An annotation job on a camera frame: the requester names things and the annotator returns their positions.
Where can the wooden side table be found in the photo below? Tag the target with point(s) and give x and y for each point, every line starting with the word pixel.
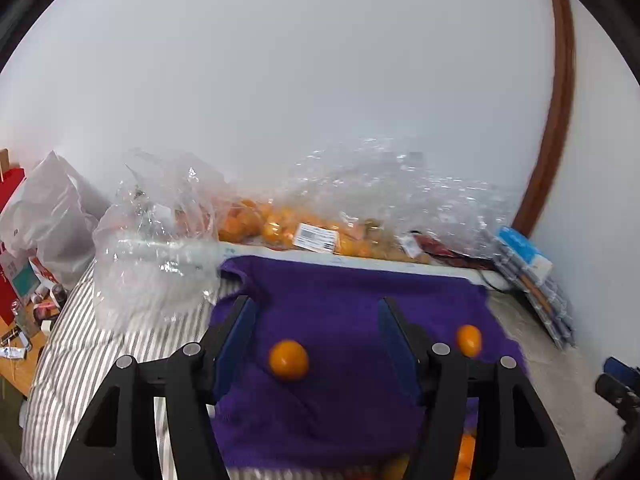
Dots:
pixel 15 377

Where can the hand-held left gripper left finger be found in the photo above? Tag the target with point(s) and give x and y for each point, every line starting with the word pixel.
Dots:
pixel 235 350

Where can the clear bag of oranges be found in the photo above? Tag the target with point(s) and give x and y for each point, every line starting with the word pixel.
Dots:
pixel 270 230

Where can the clear bag of brown fruits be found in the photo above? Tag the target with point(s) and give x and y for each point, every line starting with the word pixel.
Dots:
pixel 395 245

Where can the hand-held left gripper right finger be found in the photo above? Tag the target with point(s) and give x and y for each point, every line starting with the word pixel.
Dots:
pixel 397 355

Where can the purple towel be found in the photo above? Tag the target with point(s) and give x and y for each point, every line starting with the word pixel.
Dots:
pixel 325 310

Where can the empty clear plastic bag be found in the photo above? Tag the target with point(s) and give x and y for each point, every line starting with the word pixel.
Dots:
pixel 150 260

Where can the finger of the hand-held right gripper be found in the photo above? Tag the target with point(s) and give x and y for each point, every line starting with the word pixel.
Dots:
pixel 620 369
pixel 610 391

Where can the red paper bag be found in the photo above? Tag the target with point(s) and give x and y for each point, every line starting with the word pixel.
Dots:
pixel 11 190

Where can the dark red packet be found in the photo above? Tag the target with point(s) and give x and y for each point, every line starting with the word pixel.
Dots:
pixel 450 252

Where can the brown wooden door frame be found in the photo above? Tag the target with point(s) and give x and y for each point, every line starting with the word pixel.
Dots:
pixel 557 110

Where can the orange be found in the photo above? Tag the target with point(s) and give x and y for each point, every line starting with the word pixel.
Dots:
pixel 469 340
pixel 466 455
pixel 288 359

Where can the brown paper bag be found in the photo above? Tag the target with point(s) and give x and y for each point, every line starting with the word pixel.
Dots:
pixel 4 162

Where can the large crumpled clear plastic bag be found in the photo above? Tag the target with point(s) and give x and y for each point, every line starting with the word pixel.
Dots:
pixel 360 180

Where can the folded grey plaid cloth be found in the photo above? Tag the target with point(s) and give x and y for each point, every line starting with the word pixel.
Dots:
pixel 550 305

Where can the white plastic bag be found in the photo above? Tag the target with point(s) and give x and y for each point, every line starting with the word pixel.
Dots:
pixel 50 210

